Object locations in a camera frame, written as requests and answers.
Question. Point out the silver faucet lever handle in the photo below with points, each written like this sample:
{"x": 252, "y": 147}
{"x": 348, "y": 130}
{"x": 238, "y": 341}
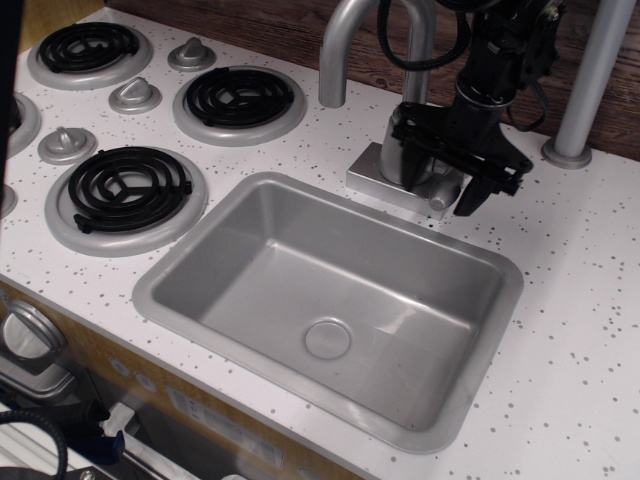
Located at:
{"x": 445, "y": 189}

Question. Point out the grey stove knob middle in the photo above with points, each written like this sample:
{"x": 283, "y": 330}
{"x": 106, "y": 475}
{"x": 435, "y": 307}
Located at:
{"x": 137, "y": 96}

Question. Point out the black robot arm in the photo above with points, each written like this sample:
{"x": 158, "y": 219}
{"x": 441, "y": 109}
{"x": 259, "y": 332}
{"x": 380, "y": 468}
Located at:
{"x": 509, "y": 45}

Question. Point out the grey vertical support pole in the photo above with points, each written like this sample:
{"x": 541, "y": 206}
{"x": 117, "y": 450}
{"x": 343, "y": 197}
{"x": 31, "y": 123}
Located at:
{"x": 569, "y": 149}

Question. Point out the silver round oven dial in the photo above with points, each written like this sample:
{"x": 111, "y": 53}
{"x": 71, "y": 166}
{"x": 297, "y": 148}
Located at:
{"x": 29, "y": 338}

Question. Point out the back left stove burner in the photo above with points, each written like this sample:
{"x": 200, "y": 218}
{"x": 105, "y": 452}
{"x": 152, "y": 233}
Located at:
{"x": 90, "y": 55}

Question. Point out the grey stove knob lower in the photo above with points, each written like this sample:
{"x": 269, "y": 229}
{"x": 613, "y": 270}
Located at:
{"x": 66, "y": 146}

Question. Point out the back right stove burner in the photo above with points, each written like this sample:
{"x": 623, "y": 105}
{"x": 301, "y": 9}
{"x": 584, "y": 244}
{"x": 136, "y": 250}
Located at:
{"x": 239, "y": 106}

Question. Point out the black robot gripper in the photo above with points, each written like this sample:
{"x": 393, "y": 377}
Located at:
{"x": 466, "y": 137}

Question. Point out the left edge stove burner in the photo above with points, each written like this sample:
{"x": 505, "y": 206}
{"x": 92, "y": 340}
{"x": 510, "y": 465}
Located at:
{"x": 25, "y": 122}

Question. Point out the grey stove knob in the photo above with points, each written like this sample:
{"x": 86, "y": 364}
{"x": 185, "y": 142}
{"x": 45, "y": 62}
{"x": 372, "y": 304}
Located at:
{"x": 191, "y": 56}
{"x": 66, "y": 146}
{"x": 137, "y": 96}

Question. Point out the front right stove burner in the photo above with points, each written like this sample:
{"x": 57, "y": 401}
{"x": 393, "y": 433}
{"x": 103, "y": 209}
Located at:
{"x": 125, "y": 201}

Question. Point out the blue clamp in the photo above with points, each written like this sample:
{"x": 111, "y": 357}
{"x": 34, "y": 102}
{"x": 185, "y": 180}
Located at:
{"x": 107, "y": 450}

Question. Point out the grey plastic sink basin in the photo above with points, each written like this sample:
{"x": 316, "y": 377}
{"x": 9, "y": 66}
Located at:
{"x": 382, "y": 323}

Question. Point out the grey stove knob top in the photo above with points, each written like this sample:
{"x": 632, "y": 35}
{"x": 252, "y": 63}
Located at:
{"x": 191, "y": 56}

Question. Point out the silver toy faucet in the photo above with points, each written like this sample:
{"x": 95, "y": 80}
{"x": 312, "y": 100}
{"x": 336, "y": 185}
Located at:
{"x": 376, "y": 172}

